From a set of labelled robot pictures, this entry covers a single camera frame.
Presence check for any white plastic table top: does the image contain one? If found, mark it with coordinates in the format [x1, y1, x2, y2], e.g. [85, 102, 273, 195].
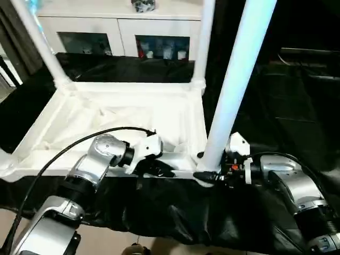
[0, 79, 208, 187]

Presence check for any white plastic table leg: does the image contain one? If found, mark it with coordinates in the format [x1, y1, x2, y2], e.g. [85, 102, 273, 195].
[195, 0, 279, 189]
[10, 0, 74, 93]
[190, 0, 216, 93]
[0, 148, 16, 182]

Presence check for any black mat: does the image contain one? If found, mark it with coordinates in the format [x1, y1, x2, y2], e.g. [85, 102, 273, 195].
[0, 52, 340, 253]

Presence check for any white cabinet with glass doors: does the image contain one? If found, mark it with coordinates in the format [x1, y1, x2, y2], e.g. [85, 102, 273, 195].
[36, 0, 203, 61]

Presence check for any black television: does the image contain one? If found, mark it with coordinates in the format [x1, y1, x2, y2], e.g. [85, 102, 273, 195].
[279, 0, 340, 67]

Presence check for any black box with beige label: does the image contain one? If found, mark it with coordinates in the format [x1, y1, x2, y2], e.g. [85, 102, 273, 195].
[201, 0, 282, 78]

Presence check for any clear bag on cabinet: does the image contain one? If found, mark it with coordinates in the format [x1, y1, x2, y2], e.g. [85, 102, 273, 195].
[131, 0, 157, 14]

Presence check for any grey curtain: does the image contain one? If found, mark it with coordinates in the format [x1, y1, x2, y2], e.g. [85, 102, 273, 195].
[0, 0, 45, 87]

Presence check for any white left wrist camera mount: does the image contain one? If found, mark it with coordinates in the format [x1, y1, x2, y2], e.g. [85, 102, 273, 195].
[124, 129, 165, 176]

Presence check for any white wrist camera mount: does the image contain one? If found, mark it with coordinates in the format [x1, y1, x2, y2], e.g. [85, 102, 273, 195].
[124, 129, 165, 176]
[225, 131, 253, 185]

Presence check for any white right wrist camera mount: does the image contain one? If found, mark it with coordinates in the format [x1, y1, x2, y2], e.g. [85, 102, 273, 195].
[225, 131, 253, 185]

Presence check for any black left wrist camera cable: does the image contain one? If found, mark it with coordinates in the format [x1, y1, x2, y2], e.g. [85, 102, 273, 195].
[4, 126, 158, 254]

